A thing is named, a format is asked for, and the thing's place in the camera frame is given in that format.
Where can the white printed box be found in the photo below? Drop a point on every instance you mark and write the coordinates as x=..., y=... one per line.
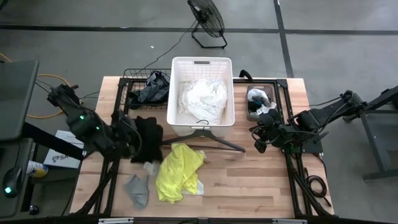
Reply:
x=62, y=158

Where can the dark grey monitor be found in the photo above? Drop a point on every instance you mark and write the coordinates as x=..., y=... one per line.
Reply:
x=15, y=99

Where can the large white garment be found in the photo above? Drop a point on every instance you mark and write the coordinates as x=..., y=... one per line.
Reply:
x=203, y=99

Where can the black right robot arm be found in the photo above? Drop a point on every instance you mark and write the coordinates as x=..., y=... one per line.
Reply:
x=311, y=119

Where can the small black ball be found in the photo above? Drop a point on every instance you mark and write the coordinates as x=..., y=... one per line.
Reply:
x=34, y=210

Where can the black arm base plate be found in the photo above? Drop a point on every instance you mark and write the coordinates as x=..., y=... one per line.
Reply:
x=311, y=148

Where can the black garment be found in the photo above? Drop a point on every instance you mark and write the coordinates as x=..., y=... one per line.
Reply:
x=149, y=140

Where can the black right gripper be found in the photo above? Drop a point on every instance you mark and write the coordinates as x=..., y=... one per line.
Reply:
x=273, y=130

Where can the black side table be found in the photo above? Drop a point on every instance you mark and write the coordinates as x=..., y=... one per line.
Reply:
x=371, y=140

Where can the black floor fan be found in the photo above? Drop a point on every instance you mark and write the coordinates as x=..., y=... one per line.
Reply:
x=208, y=17

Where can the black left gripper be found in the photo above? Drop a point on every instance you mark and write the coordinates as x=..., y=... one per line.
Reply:
x=122, y=140

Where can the black grey Puma shorts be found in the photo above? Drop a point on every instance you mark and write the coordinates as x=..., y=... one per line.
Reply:
x=155, y=90

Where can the black computer mouse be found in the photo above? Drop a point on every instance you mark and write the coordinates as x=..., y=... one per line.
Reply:
x=12, y=182

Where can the black metal table frame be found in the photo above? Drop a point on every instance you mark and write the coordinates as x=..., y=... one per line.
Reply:
x=286, y=93

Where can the translucent grey plastic bin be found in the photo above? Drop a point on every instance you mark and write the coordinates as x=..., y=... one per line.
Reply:
x=273, y=90

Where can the small black cloth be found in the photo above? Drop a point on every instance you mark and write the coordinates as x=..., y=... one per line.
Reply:
x=253, y=108

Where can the black clothes hanger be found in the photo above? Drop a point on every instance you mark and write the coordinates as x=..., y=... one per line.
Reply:
x=217, y=140

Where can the dark side desk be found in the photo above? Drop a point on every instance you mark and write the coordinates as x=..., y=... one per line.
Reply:
x=9, y=155

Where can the white plastic laundry basket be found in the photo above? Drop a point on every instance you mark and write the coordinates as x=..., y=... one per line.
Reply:
x=186, y=68

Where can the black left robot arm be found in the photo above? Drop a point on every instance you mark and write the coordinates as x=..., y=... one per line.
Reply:
x=84, y=123

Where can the grey blue sock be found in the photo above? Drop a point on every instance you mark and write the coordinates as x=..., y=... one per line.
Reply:
x=262, y=100

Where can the white yellow can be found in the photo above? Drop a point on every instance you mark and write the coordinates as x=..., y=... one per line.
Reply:
x=37, y=169

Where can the yellow shirt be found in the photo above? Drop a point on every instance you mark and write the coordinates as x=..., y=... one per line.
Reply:
x=175, y=174

